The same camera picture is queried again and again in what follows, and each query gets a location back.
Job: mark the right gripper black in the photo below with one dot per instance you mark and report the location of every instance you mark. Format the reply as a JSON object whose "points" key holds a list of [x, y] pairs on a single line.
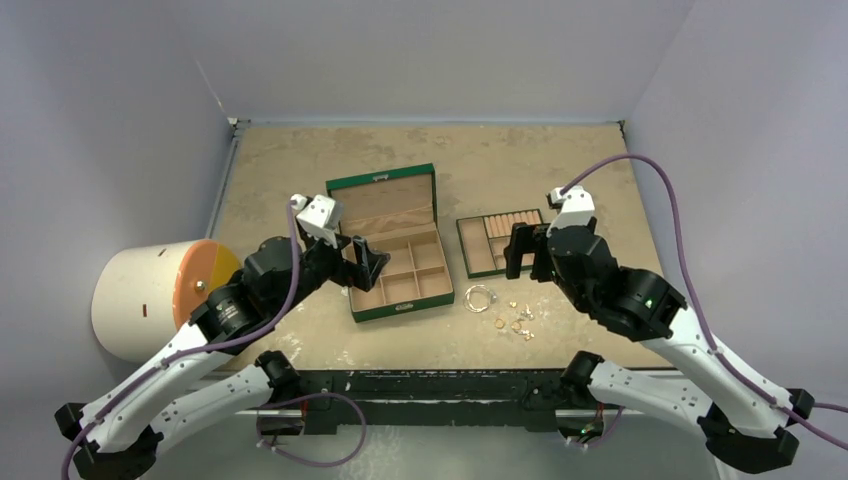
{"points": [[538, 248]]}

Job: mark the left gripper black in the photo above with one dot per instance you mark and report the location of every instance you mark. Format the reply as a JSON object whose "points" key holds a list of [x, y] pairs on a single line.
{"points": [[369, 262]]}

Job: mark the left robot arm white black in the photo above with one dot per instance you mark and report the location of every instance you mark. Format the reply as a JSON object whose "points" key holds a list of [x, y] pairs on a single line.
{"points": [[120, 435]]}

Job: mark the green jewelry box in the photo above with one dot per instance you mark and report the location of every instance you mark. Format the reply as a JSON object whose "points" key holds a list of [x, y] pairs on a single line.
{"points": [[396, 212]]}

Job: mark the silver crystal drop earring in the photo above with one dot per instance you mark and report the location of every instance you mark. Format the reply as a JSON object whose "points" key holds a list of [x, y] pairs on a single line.
{"points": [[526, 334]]}

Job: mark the white cylinder orange yellow face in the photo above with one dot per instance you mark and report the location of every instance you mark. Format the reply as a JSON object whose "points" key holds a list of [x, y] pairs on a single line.
{"points": [[145, 294]]}

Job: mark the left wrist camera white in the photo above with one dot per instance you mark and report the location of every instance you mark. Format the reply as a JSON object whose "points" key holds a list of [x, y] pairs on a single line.
{"points": [[318, 218]]}

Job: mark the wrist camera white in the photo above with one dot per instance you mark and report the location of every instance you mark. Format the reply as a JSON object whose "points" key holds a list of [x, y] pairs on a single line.
{"points": [[575, 207], [318, 218]]}

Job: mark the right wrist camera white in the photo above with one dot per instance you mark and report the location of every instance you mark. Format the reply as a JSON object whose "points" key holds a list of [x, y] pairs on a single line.
{"points": [[575, 207]]}

